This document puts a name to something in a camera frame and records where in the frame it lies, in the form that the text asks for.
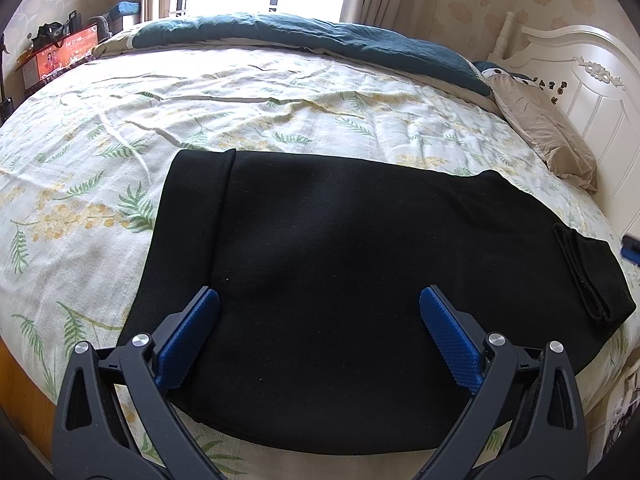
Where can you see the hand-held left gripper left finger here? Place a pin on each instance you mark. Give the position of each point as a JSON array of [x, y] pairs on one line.
[[187, 340]]

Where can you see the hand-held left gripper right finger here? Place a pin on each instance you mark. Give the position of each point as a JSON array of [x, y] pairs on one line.
[[450, 340]]

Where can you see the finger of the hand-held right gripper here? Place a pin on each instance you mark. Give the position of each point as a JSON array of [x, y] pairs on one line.
[[631, 250]]

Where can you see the black pants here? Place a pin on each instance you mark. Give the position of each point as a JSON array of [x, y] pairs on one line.
[[350, 240]]

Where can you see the white carved headboard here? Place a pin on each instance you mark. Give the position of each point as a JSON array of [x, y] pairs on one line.
[[600, 110]]

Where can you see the beige pillow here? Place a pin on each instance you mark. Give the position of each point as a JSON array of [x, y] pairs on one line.
[[545, 130]]

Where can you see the spotted pillow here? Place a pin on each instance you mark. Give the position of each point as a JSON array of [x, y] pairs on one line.
[[500, 69]]

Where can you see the floral bed sheet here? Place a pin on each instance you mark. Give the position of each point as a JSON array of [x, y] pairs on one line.
[[250, 105]]

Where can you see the orange printed box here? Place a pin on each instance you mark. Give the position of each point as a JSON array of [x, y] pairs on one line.
[[55, 57]]

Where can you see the teal quilt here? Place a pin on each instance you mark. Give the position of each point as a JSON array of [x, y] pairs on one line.
[[300, 35]]

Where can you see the blue cushion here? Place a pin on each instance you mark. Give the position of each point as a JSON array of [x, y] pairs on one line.
[[125, 8]]

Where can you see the black item on box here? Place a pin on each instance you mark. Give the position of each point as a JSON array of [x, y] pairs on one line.
[[50, 27]]

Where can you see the wooden bed frame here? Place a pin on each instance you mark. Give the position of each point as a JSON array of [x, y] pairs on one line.
[[25, 395]]

